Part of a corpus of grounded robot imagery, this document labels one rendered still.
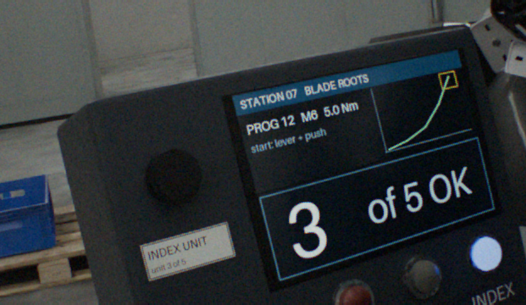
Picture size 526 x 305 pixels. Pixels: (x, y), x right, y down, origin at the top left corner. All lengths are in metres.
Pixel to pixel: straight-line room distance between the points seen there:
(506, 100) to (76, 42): 7.05
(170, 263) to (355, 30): 6.28
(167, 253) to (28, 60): 7.72
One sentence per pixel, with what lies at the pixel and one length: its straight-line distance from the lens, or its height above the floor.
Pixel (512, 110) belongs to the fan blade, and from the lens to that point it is 1.19.
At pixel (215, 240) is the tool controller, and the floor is 1.17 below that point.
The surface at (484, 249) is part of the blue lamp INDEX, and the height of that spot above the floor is 1.12.
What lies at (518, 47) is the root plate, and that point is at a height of 1.14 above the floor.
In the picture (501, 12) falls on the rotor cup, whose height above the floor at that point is 1.19.
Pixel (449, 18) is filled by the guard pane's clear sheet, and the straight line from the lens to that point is 2.61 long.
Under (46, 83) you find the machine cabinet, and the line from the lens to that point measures 8.13.
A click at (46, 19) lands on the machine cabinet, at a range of 8.07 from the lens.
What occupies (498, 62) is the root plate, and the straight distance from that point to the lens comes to 1.33.
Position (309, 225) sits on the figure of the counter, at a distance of 0.46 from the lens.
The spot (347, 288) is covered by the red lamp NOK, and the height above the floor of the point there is 1.13.
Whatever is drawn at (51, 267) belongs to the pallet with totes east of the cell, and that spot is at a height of 0.09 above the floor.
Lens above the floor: 1.32
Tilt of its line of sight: 13 degrees down
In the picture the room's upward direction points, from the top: 8 degrees counter-clockwise
